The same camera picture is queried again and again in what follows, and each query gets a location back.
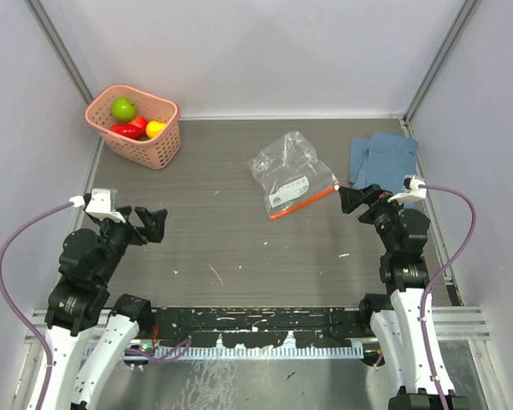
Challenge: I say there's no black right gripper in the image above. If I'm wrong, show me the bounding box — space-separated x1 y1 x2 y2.
339 183 411 253

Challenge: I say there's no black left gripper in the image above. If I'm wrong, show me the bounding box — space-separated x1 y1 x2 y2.
94 204 166 283

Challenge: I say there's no clear zip top bag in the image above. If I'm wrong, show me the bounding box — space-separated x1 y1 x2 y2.
248 131 340 220

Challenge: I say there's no green toy apple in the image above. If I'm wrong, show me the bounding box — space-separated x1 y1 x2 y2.
111 97 138 122

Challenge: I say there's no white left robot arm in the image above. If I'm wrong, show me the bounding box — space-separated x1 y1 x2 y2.
27 207 168 409

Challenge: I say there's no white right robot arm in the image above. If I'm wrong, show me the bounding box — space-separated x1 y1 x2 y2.
336 178 470 409

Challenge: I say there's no blue cloth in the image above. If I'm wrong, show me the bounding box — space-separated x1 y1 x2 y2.
349 132 418 194

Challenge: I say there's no pink plastic basket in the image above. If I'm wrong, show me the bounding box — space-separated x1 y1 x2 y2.
85 85 181 170

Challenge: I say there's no red toy pepper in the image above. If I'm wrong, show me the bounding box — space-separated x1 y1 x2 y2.
109 124 144 140

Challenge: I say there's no yellow toy lemon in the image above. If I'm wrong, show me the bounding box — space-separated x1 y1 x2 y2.
145 120 167 139

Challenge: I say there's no red toy apple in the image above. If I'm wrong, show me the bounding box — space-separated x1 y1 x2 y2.
129 116 148 131

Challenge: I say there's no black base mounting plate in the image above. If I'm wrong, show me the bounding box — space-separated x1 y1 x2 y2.
155 307 372 349

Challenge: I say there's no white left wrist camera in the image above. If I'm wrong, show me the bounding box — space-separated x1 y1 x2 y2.
68 188 127 223

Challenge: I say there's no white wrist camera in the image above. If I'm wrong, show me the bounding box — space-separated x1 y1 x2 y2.
68 188 127 223
388 175 427 205

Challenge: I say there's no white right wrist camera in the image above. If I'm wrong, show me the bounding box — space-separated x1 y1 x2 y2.
388 175 427 205

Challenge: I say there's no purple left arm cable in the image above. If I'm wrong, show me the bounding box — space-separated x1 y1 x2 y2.
0 201 76 410

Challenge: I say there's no slotted cable duct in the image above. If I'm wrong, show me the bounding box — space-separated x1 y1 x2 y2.
123 343 364 360

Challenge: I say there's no aluminium frame rail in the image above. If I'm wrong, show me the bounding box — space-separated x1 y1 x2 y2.
24 306 491 345

